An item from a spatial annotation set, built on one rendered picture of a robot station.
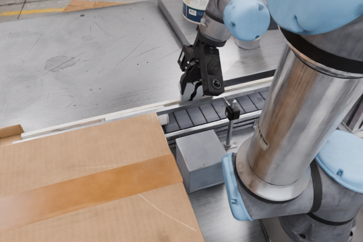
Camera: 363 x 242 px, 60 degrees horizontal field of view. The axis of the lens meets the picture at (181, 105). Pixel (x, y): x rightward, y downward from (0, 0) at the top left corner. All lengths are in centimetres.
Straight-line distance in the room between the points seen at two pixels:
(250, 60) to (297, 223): 58
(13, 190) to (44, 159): 6
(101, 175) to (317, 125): 29
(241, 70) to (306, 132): 69
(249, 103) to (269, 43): 34
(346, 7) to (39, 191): 41
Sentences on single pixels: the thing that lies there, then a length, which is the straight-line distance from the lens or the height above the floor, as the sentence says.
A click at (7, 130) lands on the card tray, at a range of 98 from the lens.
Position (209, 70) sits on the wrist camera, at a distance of 71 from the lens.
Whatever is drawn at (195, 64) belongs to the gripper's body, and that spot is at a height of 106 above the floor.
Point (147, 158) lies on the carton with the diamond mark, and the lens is 47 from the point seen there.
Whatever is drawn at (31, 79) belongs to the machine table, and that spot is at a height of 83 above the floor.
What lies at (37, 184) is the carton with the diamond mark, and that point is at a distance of 48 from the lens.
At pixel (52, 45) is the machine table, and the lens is 133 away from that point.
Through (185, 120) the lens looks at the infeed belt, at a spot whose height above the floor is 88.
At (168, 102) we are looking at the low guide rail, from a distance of 85.
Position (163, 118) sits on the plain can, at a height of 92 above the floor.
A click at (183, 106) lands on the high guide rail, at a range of 77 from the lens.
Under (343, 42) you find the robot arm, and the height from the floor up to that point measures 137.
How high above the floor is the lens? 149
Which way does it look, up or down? 43 degrees down
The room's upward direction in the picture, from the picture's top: straight up
